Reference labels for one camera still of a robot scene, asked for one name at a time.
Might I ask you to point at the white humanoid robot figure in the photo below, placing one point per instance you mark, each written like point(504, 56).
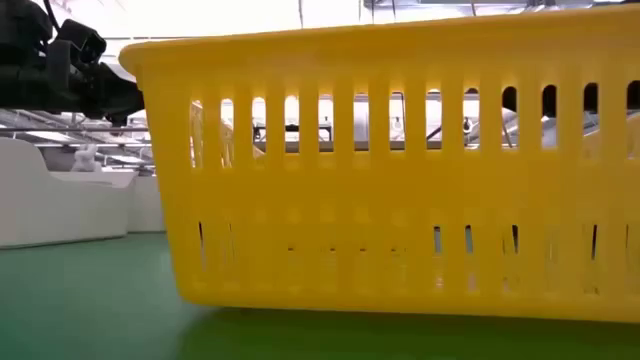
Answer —
point(86, 159)

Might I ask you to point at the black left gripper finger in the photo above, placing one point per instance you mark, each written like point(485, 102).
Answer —
point(120, 111)
point(112, 85)

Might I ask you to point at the yellow slotted plastic basket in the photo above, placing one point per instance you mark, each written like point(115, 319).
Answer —
point(350, 200)

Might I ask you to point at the green table mat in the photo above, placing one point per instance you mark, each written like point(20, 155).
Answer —
point(75, 300)

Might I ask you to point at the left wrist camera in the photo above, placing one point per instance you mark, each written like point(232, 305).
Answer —
point(80, 47)

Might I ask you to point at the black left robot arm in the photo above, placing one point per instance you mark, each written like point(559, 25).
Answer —
point(20, 30)

